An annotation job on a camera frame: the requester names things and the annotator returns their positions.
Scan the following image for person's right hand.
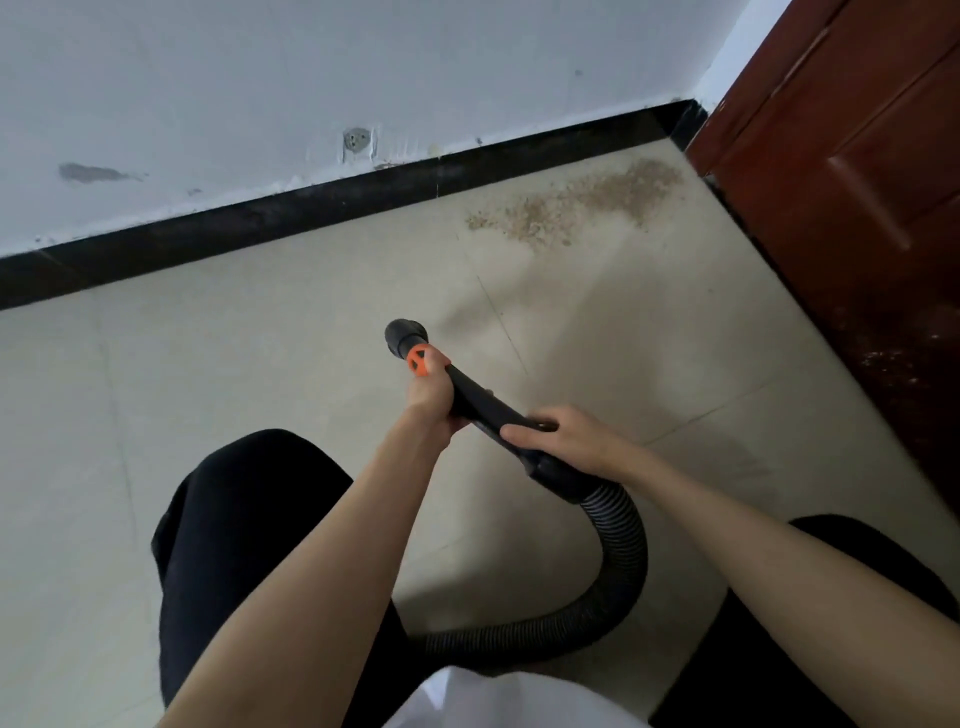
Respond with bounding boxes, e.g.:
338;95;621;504
499;405;659;489

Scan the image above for person's left hand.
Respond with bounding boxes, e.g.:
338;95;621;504
397;342;470;452

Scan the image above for black vacuum hose with handle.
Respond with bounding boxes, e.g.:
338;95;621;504
384;318;651;672

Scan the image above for brown sawdust dirt patch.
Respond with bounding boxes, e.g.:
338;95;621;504
465;157;687;249

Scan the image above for person's left forearm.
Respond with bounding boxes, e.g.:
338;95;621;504
157;420;452;728

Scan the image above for person's right forearm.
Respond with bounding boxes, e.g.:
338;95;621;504
630;453;960;728

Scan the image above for person's black trousers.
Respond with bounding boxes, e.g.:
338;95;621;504
150;429;960;728

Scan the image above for tiled floor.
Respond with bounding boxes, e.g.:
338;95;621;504
0;138;960;728

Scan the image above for person's white shirt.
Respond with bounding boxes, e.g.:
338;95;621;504
382;667;650;728

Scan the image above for dark red wooden panel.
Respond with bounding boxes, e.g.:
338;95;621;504
687;0;960;519

